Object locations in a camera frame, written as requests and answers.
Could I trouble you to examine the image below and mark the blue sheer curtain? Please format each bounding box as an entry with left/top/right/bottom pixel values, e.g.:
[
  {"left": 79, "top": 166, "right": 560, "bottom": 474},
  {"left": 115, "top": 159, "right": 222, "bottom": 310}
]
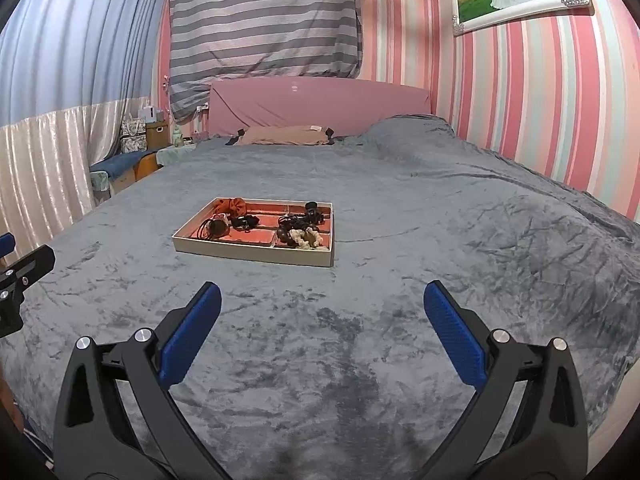
[{"left": 0, "top": 0, "right": 173, "bottom": 126}]

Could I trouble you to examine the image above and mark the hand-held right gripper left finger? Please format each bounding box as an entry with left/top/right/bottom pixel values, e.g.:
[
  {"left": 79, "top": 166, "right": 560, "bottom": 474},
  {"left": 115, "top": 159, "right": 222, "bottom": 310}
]
[{"left": 52, "top": 281, "right": 236, "bottom": 480}]

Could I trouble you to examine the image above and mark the patterned bag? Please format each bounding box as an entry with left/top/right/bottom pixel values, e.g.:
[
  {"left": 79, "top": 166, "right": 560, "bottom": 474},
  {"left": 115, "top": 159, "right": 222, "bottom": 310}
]
[{"left": 121, "top": 116, "right": 148, "bottom": 153}]

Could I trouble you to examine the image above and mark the white satin curtain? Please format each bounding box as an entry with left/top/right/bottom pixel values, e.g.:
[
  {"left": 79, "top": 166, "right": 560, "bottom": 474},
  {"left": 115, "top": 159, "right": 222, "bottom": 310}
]
[{"left": 0, "top": 97, "right": 151, "bottom": 241}]

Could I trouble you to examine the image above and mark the tan pillow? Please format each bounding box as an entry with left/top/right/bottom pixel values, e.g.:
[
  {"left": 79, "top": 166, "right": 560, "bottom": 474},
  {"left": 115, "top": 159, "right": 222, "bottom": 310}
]
[{"left": 227, "top": 125, "right": 335, "bottom": 147}]

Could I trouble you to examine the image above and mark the wooden bead bracelet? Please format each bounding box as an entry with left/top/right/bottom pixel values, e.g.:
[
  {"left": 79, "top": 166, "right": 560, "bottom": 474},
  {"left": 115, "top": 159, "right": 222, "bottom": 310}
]
[{"left": 276, "top": 220, "right": 303, "bottom": 249}]

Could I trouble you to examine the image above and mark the wooden teardrop pendant necklace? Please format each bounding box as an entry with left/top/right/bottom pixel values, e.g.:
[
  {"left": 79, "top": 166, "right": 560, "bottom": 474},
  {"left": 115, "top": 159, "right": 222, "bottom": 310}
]
[{"left": 199, "top": 219, "right": 230, "bottom": 241}]

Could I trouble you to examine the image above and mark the brown cardboard box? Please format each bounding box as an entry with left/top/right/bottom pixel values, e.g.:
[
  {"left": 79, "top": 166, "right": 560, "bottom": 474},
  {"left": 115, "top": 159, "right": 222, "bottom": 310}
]
[{"left": 146, "top": 121, "right": 171, "bottom": 150}]

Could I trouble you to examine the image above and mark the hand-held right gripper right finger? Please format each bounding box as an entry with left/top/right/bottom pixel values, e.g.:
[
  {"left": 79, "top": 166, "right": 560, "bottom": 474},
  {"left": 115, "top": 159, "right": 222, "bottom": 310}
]
[{"left": 415, "top": 280, "right": 591, "bottom": 480}]

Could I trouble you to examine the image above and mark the pink headboard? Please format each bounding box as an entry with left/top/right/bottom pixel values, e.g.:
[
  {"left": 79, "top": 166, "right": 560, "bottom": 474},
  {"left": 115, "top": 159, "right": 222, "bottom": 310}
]
[{"left": 207, "top": 77, "right": 432, "bottom": 138}]

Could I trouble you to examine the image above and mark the grey striped cloth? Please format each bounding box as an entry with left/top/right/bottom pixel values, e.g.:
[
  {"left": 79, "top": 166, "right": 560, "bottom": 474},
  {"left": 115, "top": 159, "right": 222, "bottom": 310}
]
[{"left": 167, "top": 0, "right": 368, "bottom": 123}]

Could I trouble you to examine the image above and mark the cream organza scrunchie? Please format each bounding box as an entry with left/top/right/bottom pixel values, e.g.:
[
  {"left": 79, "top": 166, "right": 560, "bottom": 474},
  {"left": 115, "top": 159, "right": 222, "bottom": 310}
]
[{"left": 291, "top": 226, "right": 326, "bottom": 251}]

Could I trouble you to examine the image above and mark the beige tray with red lining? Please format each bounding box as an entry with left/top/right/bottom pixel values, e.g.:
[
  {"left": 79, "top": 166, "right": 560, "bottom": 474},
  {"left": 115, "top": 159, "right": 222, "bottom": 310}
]
[{"left": 172, "top": 197, "right": 335, "bottom": 268}]

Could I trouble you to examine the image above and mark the red scrunchie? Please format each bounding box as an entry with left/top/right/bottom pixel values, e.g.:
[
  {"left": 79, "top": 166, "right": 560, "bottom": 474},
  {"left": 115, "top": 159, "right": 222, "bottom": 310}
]
[{"left": 215, "top": 197, "right": 249, "bottom": 218}]

